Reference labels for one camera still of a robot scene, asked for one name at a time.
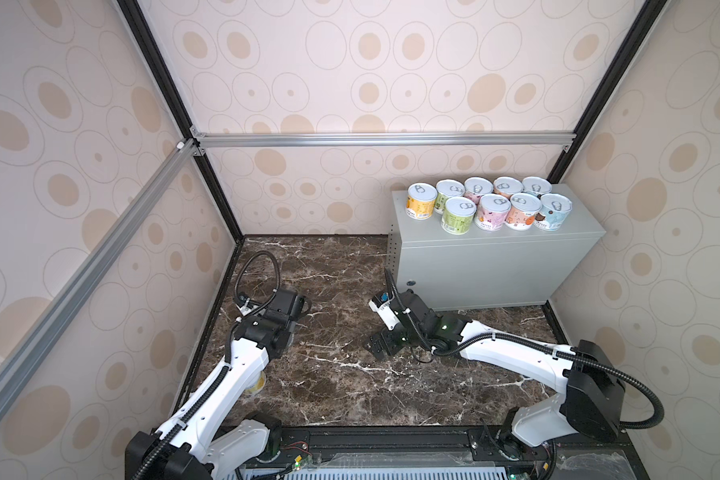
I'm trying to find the white pink label can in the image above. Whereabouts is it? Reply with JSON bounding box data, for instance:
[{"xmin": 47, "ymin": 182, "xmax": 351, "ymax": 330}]
[{"xmin": 505, "ymin": 193, "xmax": 542, "ymax": 231}]

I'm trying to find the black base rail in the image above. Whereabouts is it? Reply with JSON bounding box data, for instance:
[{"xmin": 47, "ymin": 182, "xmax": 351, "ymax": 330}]
[{"xmin": 131, "ymin": 424, "xmax": 637, "ymax": 480}]

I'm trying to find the grey metal cabinet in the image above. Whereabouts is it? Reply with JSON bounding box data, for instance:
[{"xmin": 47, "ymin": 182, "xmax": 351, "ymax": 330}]
[{"xmin": 387, "ymin": 184, "xmax": 605, "ymax": 311}]

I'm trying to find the teal label can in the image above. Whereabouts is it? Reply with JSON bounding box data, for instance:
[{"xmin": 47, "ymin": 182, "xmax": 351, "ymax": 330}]
[{"xmin": 521, "ymin": 176, "xmax": 552, "ymax": 198}]

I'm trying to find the blue label can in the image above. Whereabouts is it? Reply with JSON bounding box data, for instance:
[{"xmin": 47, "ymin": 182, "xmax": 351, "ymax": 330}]
[{"xmin": 534, "ymin": 193, "xmax": 573, "ymax": 232}]

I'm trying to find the yellow green label can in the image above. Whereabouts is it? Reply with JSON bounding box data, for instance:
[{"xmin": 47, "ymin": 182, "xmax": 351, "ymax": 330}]
[{"xmin": 245, "ymin": 372, "xmax": 267, "ymax": 396}]

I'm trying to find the orange label can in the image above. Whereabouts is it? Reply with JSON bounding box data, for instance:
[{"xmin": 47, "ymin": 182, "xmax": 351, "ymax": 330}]
[{"xmin": 493, "ymin": 176, "xmax": 524, "ymax": 199}]

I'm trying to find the red label can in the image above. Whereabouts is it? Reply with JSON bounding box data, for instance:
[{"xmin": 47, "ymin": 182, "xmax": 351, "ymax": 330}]
[{"xmin": 463, "ymin": 177, "xmax": 493, "ymax": 205}]

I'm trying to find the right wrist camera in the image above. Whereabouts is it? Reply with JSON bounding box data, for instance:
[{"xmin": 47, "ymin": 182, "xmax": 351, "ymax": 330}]
[{"xmin": 368, "ymin": 289, "xmax": 429, "ymax": 330}]

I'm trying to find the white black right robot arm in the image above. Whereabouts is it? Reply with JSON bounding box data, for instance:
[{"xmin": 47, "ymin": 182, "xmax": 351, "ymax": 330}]
[{"xmin": 368, "ymin": 305, "xmax": 665, "ymax": 447}]

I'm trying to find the diagonal aluminium rail left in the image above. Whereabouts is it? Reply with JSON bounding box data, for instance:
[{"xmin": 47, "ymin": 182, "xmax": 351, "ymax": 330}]
[{"xmin": 0, "ymin": 138, "xmax": 198, "ymax": 421}]

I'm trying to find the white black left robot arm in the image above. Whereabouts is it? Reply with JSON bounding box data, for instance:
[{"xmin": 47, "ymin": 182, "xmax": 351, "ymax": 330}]
[{"xmin": 124, "ymin": 290, "xmax": 310, "ymax": 479}]

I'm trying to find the black frame post left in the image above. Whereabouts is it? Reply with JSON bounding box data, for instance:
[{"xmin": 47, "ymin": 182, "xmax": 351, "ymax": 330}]
[{"xmin": 116, "ymin": 0, "xmax": 245, "ymax": 243}]

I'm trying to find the black frame post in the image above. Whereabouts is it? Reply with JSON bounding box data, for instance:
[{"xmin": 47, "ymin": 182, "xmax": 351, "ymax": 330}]
[
  {"xmin": 547, "ymin": 0, "xmax": 670, "ymax": 184},
  {"xmin": 116, "ymin": 0, "xmax": 245, "ymax": 243}
]

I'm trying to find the black frame post right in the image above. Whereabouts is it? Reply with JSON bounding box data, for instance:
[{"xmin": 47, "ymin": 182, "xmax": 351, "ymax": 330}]
[{"xmin": 547, "ymin": 0, "xmax": 670, "ymax": 184}]

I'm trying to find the horizontal aluminium rail back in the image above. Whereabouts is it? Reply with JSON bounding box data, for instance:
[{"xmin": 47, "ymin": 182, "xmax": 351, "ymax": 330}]
[{"xmin": 197, "ymin": 131, "xmax": 576, "ymax": 149}]

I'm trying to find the light green label can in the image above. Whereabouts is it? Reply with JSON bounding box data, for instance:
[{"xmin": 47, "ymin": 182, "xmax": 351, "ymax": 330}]
[{"xmin": 434, "ymin": 179, "xmax": 465, "ymax": 214}]

